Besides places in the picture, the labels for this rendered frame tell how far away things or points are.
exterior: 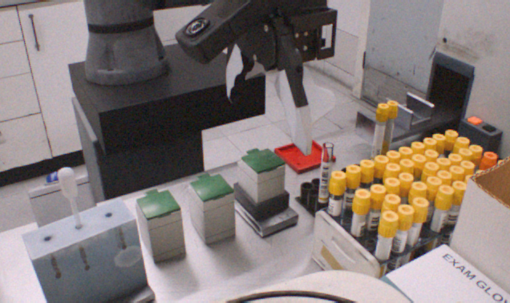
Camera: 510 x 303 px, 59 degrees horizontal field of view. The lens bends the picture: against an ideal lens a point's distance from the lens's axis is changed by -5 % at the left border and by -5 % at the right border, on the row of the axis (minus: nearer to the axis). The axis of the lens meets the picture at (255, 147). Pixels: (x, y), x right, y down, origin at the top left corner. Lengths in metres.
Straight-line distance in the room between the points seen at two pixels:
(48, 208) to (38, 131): 1.71
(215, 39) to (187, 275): 0.26
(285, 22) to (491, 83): 0.40
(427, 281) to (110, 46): 0.60
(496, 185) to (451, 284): 0.11
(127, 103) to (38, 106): 1.49
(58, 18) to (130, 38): 1.32
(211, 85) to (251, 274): 0.35
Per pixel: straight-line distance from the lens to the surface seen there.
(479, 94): 0.79
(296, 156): 0.72
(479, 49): 0.78
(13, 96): 2.18
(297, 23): 0.48
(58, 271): 0.46
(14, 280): 0.58
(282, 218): 0.58
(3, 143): 2.27
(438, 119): 0.79
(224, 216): 0.55
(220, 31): 0.44
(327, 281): 0.37
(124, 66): 0.81
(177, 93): 0.75
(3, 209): 2.28
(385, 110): 0.64
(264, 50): 0.48
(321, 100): 0.49
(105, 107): 0.73
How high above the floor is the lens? 1.26
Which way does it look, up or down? 31 degrees down
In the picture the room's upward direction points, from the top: straight up
